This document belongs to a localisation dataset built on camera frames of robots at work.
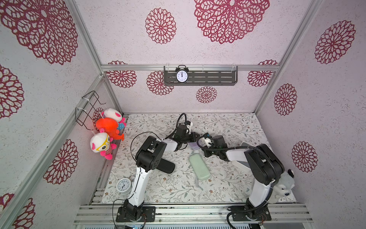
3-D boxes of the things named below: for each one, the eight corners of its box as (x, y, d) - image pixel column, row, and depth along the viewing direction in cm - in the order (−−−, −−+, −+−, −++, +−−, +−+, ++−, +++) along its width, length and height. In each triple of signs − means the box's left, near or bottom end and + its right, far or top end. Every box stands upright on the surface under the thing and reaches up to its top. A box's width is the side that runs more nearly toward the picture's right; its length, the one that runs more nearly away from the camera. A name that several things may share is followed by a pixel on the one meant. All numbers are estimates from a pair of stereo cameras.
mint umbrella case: (200, 183, 86) (200, 181, 83) (187, 158, 96) (187, 155, 94) (212, 177, 88) (213, 175, 85) (198, 153, 99) (198, 151, 96)
